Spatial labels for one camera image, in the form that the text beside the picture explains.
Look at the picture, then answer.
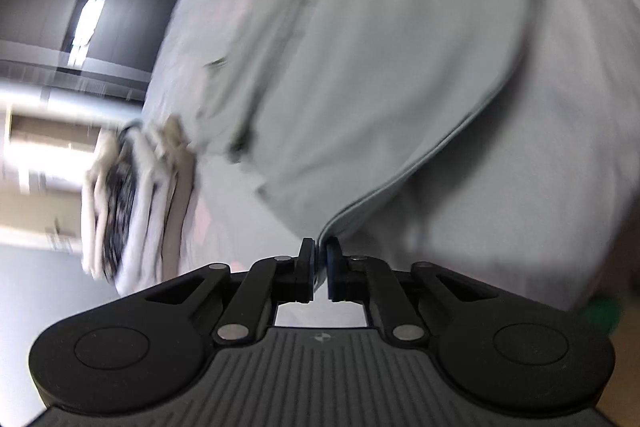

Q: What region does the grey long-sleeve shirt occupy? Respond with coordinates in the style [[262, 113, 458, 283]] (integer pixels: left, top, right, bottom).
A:
[[194, 0, 551, 253]]

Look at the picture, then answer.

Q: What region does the folded clothes stack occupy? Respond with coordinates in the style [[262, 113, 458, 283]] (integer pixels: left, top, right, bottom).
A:
[[80, 115, 196, 297]]

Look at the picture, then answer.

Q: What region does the grey pink-dotted bedspread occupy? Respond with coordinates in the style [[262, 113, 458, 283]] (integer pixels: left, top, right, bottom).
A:
[[114, 0, 640, 327]]

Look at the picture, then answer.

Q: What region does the black sliding wardrobe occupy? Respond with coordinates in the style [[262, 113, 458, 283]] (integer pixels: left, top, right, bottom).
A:
[[0, 0, 202, 98]]

